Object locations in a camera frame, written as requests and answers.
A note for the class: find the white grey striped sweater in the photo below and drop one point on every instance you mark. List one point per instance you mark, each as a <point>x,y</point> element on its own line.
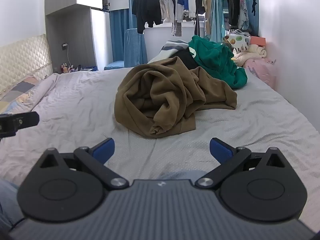
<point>165,51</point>

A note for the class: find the patchwork pillow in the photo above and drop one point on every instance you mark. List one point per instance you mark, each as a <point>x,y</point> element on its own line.
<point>17,92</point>

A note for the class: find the black white striped hanging garment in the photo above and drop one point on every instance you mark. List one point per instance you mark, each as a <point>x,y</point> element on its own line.
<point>176,28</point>

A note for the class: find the patterned hanging garment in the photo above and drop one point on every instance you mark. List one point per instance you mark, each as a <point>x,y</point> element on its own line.
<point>243,12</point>

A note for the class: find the black hanging jacket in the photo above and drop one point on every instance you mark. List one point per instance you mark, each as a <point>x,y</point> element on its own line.
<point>146,5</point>

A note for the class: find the light grey hanging garment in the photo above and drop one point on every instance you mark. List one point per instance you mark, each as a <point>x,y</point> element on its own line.
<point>167,2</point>

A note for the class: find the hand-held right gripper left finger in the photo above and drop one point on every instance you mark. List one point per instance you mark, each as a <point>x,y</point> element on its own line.
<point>105,151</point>

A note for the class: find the cream blanket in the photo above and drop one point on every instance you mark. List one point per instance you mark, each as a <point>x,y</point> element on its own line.
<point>252,53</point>

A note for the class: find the blue tray with small bottles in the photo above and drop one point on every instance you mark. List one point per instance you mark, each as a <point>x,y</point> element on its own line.
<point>80,68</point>

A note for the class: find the green fleece garment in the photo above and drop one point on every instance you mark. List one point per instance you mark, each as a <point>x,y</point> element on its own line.
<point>215,57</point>

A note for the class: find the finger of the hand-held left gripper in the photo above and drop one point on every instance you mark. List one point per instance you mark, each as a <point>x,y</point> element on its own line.
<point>22,120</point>

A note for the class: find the cream quilted headboard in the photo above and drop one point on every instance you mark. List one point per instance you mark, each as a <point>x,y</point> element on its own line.
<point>22,60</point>

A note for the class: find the orange box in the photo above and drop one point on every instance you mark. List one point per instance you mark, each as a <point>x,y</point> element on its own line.
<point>257,41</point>

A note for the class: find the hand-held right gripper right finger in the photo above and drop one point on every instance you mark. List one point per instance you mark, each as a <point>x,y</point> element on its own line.
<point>220,151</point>

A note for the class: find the brown hoodie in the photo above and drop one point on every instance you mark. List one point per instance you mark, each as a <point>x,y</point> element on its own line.
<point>155,95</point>

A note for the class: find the wall socket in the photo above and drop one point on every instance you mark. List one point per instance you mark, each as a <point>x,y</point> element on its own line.
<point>64,46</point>

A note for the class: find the white spotted print pillow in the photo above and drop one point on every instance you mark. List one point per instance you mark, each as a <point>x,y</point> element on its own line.
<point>237,42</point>

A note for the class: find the black hanging sock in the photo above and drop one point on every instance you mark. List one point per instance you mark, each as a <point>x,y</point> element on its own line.
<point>254,6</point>

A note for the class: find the grey white wardrobe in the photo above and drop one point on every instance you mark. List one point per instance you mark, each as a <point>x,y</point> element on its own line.
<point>75,30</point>

